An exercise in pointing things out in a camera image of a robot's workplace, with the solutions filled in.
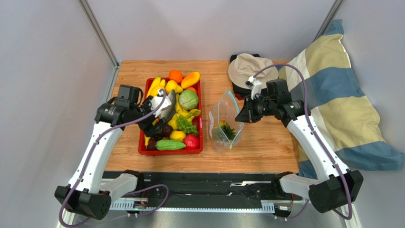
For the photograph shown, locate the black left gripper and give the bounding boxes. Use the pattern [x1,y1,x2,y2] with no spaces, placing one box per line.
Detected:
[129,95,166,137]

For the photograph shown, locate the clear zip top bag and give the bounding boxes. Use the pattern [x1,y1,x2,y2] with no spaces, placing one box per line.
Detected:
[209,90,244,153]

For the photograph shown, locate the green toy cucumber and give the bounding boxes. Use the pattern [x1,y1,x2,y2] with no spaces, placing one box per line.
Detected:
[156,140,186,151]

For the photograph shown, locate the orange toy pineapple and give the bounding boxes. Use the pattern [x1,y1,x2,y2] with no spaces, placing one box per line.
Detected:
[213,120,236,141]

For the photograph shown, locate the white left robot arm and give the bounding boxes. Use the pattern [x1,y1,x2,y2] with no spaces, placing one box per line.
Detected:
[54,85,172,224]

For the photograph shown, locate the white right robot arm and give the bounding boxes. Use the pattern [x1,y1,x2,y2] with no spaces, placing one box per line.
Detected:
[235,76,364,213]

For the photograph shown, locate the dark purple toy grapes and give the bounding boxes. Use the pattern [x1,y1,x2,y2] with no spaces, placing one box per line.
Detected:
[146,124,173,151]

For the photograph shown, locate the red plastic tray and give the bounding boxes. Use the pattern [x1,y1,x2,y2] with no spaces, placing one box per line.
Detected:
[138,78,203,156]

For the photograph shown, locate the grey toy fish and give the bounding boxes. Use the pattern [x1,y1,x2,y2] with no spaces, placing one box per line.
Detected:
[158,90,176,121]

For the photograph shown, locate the green toy grapes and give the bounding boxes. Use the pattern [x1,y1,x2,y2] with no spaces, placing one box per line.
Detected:
[176,115,199,136]

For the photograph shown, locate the yellow toy banana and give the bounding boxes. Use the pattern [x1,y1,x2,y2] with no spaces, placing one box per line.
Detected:
[147,77,161,97]

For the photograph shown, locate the yellow toy bananas bunch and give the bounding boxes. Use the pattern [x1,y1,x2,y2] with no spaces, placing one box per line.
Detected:
[175,94,201,122]

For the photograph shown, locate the red toy strawberry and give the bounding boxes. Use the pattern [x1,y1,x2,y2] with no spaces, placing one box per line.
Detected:
[183,134,200,150]

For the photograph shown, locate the yellow toy pear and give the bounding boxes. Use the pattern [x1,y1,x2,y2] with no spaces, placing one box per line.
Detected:
[165,80,183,94]

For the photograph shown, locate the green toy cabbage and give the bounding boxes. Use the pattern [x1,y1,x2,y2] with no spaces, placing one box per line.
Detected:
[179,90,199,110]

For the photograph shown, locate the beige bucket hat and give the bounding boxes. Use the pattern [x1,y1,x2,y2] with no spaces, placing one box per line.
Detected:
[228,53,279,89]

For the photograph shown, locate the orange toy orange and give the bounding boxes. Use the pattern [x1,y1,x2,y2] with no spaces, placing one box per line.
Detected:
[168,69,183,83]

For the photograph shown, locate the orange toy mango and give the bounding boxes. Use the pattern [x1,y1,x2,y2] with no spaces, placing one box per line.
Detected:
[181,71,201,89]

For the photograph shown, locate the striped pillow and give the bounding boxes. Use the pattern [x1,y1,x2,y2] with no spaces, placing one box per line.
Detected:
[279,19,405,171]

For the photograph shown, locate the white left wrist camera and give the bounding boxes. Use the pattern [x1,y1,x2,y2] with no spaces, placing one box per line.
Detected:
[150,91,169,117]

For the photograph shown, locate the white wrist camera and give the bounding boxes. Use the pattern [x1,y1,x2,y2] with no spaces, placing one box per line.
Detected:
[150,91,169,117]
[245,76,262,100]

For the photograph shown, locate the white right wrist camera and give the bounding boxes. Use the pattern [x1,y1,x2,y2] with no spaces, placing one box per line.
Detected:
[245,76,262,100]

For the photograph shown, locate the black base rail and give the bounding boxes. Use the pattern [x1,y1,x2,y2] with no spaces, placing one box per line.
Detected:
[114,171,303,211]

